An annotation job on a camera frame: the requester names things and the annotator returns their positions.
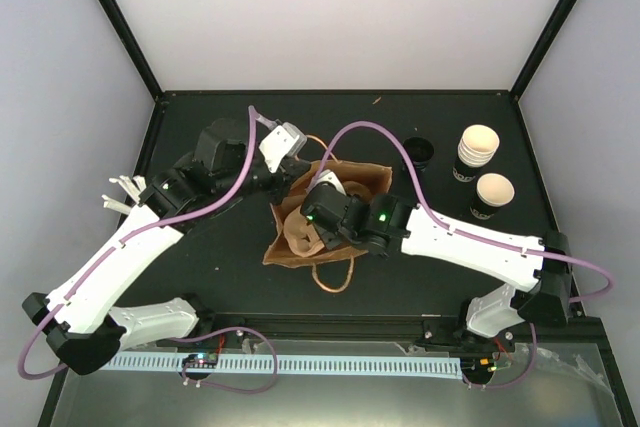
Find black cup with coffee beans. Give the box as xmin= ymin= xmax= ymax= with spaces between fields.
xmin=402 ymin=136 xmax=435 ymax=174

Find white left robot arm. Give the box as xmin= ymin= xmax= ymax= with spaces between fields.
xmin=22 ymin=117 xmax=310 ymax=375

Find brown cardboard cup carrier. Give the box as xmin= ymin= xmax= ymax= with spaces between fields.
xmin=282 ymin=180 xmax=373 ymax=258

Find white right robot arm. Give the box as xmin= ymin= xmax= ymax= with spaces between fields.
xmin=300 ymin=182 xmax=571 ymax=350

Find white wooden stirrers in glass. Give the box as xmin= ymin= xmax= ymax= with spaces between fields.
xmin=101 ymin=174 xmax=149 ymax=213

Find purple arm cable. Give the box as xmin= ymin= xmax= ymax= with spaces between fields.
xmin=17 ymin=105 xmax=274 ymax=379
xmin=309 ymin=120 xmax=614 ymax=303

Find black frame post left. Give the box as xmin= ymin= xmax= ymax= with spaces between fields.
xmin=97 ymin=0 xmax=163 ymax=101

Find black frame post right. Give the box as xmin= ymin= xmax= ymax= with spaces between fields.
xmin=510 ymin=0 xmax=578 ymax=101

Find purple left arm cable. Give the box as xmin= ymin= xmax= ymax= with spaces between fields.
xmin=17 ymin=105 xmax=274 ymax=379

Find single black paper cup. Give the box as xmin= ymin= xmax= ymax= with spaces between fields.
xmin=470 ymin=173 xmax=515 ymax=220

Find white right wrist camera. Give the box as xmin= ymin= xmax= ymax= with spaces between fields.
xmin=315 ymin=169 xmax=346 ymax=195

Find white slotted cable duct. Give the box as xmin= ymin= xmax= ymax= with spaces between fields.
xmin=102 ymin=351 xmax=462 ymax=380

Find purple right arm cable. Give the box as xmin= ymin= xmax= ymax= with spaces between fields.
xmin=309 ymin=120 xmax=614 ymax=303

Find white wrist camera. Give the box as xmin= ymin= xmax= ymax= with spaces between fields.
xmin=259 ymin=122 xmax=307 ymax=173
xmin=315 ymin=169 xmax=346 ymax=195

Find left small circuit board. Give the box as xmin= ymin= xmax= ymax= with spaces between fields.
xmin=182 ymin=353 xmax=219 ymax=368

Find right small circuit board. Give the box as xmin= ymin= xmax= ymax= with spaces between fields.
xmin=460 ymin=355 xmax=513 ymax=376

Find black front aluminium rail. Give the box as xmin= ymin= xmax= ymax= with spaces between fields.
xmin=189 ymin=311 xmax=601 ymax=348

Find black frame post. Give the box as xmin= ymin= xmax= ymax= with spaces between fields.
xmin=97 ymin=0 xmax=163 ymax=101
xmin=510 ymin=0 xmax=578 ymax=101

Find brown paper bag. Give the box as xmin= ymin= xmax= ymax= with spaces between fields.
xmin=262 ymin=154 xmax=393 ymax=294

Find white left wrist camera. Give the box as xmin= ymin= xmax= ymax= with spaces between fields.
xmin=259 ymin=122 xmax=307 ymax=173

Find small circuit board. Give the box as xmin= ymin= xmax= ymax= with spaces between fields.
xmin=460 ymin=355 xmax=513 ymax=376
xmin=182 ymin=353 xmax=219 ymax=368

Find stack of black paper cups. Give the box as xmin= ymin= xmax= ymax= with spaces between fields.
xmin=452 ymin=124 xmax=500 ymax=183

